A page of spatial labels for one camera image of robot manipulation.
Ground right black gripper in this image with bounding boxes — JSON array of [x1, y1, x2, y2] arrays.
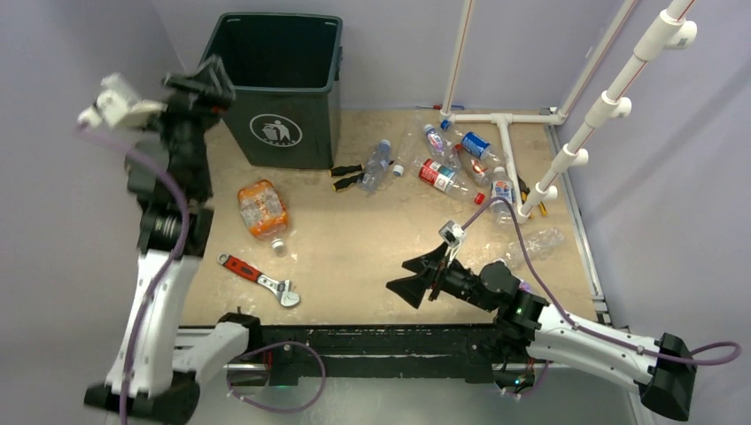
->
[[387, 238, 496, 313]]

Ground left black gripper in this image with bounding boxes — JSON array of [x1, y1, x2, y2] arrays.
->
[[134, 58, 236, 197]]

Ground large orange bottle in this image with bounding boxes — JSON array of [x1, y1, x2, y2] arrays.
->
[[237, 179, 290, 239]]

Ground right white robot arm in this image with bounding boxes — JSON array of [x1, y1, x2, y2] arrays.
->
[[385, 244, 697, 421]]

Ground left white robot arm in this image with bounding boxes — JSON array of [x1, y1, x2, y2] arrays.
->
[[75, 55, 264, 424]]

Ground dark green trash bin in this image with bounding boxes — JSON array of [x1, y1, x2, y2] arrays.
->
[[203, 12, 343, 169]]

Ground red label clear bottle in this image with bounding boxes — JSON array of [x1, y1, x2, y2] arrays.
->
[[416, 158, 486, 205]]

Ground clear bottle blue cap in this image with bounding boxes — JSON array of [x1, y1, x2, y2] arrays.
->
[[357, 139, 391, 194]]

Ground white blue label bottle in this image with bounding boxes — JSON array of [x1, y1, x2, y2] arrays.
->
[[491, 166, 515, 224]]

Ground crushed clear bottle right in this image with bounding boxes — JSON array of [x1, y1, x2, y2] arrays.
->
[[499, 228, 565, 269]]

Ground red adjustable wrench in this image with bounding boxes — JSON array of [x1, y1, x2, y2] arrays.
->
[[217, 253, 301, 308]]

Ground purple label small bottle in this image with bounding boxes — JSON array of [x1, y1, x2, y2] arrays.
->
[[423, 124, 452, 161]]

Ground yellow black tool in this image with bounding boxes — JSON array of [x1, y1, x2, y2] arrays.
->
[[518, 182, 549, 217]]

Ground large clear bottle far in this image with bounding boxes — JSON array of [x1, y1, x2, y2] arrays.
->
[[393, 115, 428, 176]]

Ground blue label bottle far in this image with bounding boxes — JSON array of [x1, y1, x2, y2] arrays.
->
[[440, 120, 505, 166]]

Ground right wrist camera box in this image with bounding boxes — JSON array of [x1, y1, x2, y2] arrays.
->
[[438, 220, 467, 249]]

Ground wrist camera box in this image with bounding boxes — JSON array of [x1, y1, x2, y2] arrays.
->
[[77, 73, 167, 128], [438, 220, 467, 249]]

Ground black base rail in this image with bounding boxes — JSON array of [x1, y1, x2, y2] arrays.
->
[[242, 324, 528, 385]]

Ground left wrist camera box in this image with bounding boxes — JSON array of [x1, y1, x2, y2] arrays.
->
[[77, 73, 167, 128]]

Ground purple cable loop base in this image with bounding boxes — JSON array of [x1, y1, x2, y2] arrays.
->
[[227, 341, 328, 414]]

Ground black handled pliers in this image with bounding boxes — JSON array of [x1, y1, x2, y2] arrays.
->
[[329, 164, 365, 192]]

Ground white PVC pipe frame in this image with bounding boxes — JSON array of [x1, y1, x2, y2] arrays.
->
[[439, 0, 697, 223]]

